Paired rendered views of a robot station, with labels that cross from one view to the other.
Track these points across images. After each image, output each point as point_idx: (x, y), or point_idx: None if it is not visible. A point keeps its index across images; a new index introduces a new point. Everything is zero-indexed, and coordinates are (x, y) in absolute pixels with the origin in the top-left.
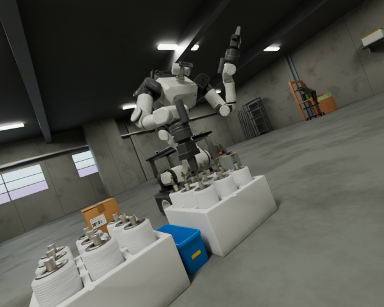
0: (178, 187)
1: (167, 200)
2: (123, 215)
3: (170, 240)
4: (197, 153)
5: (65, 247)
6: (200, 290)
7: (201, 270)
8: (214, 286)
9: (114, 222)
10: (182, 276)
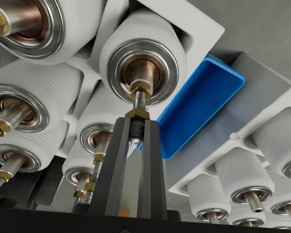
0: (3, 197)
1: (56, 191)
2: (262, 207)
3: None
4: (47, 215)
5: (270, 227)
6: (260, 29)
7: (215, 47)
8: (263, 5)
9: (227, 212)
10: (257, 60)
